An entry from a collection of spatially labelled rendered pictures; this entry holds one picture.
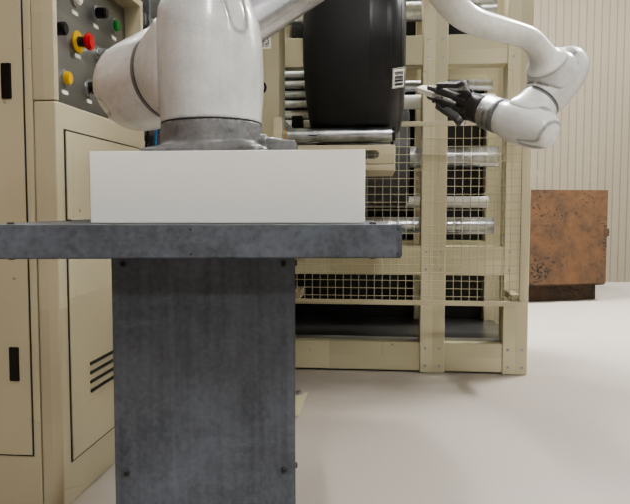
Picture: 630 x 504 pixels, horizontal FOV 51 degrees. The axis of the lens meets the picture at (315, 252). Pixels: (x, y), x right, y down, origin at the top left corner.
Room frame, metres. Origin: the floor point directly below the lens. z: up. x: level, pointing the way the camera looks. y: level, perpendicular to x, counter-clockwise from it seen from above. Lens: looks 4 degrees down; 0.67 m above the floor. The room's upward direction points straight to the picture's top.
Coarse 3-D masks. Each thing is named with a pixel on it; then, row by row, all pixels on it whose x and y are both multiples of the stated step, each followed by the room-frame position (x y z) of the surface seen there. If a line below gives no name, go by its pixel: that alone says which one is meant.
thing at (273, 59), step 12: (276, 36) 2.18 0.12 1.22; (276, 48) 2.18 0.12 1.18; (264, 60) 2.18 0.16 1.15; (276, 60) 2.18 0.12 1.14; (264, 72) 2.18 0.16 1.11; (276, 72) 2.18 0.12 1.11; (264, 84) 2.18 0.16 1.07; (276, 84) 2.18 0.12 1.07; (264, 96) 2.18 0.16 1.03; (276, 96) 2.18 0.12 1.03; (264, 108) 2.18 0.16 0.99; (276, 108) 2.18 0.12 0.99; (264, 120) 2.18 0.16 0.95; (264, 132) 2.18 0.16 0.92
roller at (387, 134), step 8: (288, 128) 2.11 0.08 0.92; (296, 128) 2.11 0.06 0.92; (304, 128) 2.10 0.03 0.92; (312, 128) 2.10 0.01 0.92; (320, 128) 2.10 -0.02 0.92; (328, 128) 2.10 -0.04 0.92; (336, 128) 2.09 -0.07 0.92; (344, 128) 2.09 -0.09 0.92; (352, 128) 2.09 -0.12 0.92; (360, 128) 2.08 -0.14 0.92; (368, 128) 2.08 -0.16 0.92; (376, 128) 2.08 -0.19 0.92; (384, 128) 2.08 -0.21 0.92; (392, 128) 2.08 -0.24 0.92; (288, 136) 2.10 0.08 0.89; (296, 136) 2.10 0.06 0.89; (304, 136) 2.09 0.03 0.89; (312, 136) 2.09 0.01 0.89; (320, 136) 2.09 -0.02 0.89; (328, 136) 2.09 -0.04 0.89; (336, 136) 2.08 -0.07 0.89; (344, 136) 2.08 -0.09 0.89; (352, 136) 2.08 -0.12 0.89; (360, 136) 2.08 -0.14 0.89; (368, 136) 2.08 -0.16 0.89; (376, 136) 2.07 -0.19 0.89; (384, 136) 2.07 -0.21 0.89; (392, 136) 2.07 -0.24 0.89
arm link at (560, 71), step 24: (432, 0) 1.47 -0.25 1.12; (456, 0) 1.46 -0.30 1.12; (456, 24) 1.51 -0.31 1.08; (480, 24) 1.52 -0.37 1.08; (504, 24) 1.55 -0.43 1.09; (528, 48) 1.63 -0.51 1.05; (552, 48) 1.64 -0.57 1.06; (576, 48) 1.69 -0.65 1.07; (528, 72) 1.69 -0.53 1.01; (552, 72) 1.64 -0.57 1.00; (576, 72) 1.66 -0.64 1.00; (552, 96) 1.65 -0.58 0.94
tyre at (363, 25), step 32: (352, 0) 1.97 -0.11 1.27; (384, 0) 1.96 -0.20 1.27; (320, 32) 1.96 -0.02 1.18; (352, 32) 1.95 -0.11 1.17; (384, 32) 1.95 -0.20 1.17; (320, 64) 1.98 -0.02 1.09; (352, 64) 1.97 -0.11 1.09; (384, 64) 1.96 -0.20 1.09; (320, 96) 2.02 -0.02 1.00; (352, 96) 2.01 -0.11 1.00; (384, 96) 2.01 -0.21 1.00
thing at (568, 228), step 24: (552, 192) 4.74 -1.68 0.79; (576, 192) 4.78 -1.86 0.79; (600, 192) 4.82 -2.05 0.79; (552, 216) 4.74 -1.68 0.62; (576, 216) 4.78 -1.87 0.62; (600, 216) 4.82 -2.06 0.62; (552, 240) 4.74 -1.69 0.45; (576, 240) 4.78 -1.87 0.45; (600, 240) 4.82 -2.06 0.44; (552, 264) 4.74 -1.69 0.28; (576, 264) 4.78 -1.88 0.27; (600, 264) 4.82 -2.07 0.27; (552, 288) 4.87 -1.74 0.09; (576, 288) 4.91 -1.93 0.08
